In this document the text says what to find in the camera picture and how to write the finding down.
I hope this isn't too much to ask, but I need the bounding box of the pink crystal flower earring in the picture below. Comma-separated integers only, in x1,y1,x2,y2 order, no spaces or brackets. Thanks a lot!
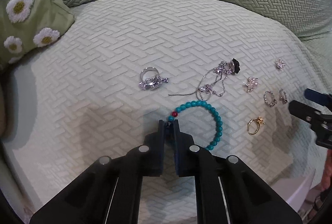
275,58,286,71

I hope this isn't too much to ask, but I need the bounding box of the gold ring with stone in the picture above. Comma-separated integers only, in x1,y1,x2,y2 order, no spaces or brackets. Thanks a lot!
246,116,266,136

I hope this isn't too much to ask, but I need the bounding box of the turquoise bead bracelet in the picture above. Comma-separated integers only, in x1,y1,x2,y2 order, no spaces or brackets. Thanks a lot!
167,100,223,151

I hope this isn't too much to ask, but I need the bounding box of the silver crystal ring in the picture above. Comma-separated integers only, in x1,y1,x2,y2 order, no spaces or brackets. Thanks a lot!
138,66,170,91

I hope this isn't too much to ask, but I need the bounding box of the person's hand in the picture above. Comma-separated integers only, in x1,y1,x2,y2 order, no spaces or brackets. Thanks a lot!
321,149,332,191

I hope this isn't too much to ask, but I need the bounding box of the small silver hoop earring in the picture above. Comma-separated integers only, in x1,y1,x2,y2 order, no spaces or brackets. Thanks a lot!
279,89,288,104

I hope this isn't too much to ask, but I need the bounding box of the light green seat cushion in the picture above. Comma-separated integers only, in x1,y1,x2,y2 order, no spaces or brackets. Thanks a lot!
3,0,331,210

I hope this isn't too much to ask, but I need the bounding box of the green daisy embroidered pillow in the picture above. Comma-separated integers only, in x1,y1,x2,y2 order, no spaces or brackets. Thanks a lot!
1,0,74,70

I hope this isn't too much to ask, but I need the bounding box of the black flower ring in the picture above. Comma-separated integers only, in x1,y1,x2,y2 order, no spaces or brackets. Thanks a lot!
228,58,241,75

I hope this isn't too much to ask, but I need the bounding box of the tangled silver necklace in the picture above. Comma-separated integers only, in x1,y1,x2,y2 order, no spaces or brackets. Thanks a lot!
168,61,234,101

